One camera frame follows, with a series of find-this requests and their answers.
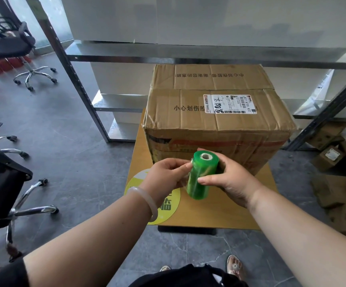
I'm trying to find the person's left hand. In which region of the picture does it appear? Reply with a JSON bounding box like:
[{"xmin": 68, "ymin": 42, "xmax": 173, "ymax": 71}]
[{"xmin": 138, "ymin": 158, "xmax": 193, "ymax": 205}]

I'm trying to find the person's right hand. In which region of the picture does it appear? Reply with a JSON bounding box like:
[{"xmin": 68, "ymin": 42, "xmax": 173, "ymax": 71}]
[{"xmin": 197, "ymin": 148, "xmax": 264, "ymax": 208}]

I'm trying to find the green stretch film roll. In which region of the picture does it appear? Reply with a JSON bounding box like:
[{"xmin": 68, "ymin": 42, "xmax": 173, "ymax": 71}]
[{"xmin": 186, "ymin": 150, "xmax": 220, "ymax": 201}]

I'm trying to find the person's right forearm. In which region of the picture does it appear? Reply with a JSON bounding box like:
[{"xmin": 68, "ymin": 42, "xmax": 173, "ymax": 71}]
[{"xmin": 247, "ymin": 186, "xmax": 346, "ymax": 287}]

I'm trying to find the person's left forearm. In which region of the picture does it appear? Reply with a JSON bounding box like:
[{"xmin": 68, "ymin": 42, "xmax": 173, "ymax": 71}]
[{"xmin": 23, "ymin": 188, "xmax": 159, "ymax": 287}]

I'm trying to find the small wooden table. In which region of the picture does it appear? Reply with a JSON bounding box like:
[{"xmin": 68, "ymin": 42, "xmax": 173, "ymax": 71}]
[{"xmin": 124, "ymin": 108, "xmax": 278, "ymax": 235}]

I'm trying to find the yellow round sticker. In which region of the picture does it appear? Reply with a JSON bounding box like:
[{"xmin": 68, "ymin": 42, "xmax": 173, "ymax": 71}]
[{"xmin": 124, "ymin": 168, "xmax": 181, "ymax": 225}]

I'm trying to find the white jade bangle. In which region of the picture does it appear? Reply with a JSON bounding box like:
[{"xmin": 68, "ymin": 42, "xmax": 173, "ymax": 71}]
[{"xmin": 127, "ymin": 186, "xmax": 159, "ymax": 222}]

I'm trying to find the large brown cardboard box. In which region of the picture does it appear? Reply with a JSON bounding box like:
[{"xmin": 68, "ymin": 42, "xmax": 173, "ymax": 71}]
[{"xmin": 142, "ymin": 64, "xmax": 298, "ymax": 177}]

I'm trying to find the white shipping label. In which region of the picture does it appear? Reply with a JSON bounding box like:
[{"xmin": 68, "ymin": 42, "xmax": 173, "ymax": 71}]
[{"xmin": 203, "ymin": 94, "xmax": 257, "ymax": 115}]

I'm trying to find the person's right foot in sandal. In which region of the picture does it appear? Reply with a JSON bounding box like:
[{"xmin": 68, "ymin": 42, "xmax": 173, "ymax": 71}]
[{"xmin": 226, "ymin": 255, "xmax": 247, "ymax": 282}]

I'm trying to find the person's black clothing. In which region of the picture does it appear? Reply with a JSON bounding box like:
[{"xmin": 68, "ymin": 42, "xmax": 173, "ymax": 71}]
[{"xmin": 0, "ymin": 256, "xmax": 249, "ymax": 287}]

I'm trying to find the small labelled cardboard box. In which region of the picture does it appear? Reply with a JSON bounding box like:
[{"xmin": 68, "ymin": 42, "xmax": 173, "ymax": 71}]
[{"xmin": 311, "ymin": 146, "xmax": 346, "ymax": 172}]

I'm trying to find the grey metal shelf rack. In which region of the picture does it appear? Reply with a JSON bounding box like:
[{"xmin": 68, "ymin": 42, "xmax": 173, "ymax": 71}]
[{"xmin": 24, "ymin": 0, "xmax": 346, "ymax": 152}]

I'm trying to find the large white board panel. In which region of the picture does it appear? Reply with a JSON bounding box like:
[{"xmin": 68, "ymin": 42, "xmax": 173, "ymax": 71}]
[{"xmin": 61, "ymin": 0, "xmax": 346, "ymax": 49}]

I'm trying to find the black mesh office chair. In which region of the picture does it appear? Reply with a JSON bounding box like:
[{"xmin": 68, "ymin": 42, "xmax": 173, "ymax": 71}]
[{"xmin": 0, "ymin": 112, "xmax": 60, "ymax": 263}]

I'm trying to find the black office chair chrome base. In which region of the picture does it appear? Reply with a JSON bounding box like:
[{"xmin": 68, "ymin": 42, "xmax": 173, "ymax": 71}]
[{"xmin": 0, "ymin": 17, "xmax": 58, "ymax": 92}]

